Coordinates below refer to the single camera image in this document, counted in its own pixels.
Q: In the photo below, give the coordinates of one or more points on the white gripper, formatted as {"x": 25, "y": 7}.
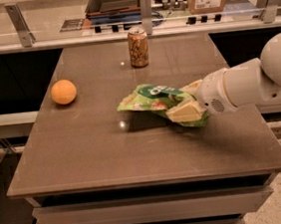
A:
{"x": 211, "y": 93}

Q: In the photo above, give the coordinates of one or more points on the green rice chip bag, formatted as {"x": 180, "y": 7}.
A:
{"x": 158, "y": 99}

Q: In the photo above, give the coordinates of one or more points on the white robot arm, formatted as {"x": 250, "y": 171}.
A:
{"x": 255, "y": 82}

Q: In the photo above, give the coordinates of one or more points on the orange soda can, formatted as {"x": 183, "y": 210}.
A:
{"x": 137, "y": 39}

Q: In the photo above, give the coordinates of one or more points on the open dark storage box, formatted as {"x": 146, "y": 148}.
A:
{"x": 102, "y": 8}

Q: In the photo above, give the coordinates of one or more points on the orange fruit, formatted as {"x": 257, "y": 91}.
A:
{"x": 63, "y": 92}

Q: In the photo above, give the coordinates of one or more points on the grey table drawer unit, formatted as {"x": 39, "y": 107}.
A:
{"x": 217, "y": 206}

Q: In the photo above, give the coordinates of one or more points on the middle metal glass bracket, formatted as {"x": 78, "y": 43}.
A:
{"x": 145, "y": 8}

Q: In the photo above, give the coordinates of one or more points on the left metal glass bracket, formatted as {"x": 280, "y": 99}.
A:
{"x": 23, "y": 31}

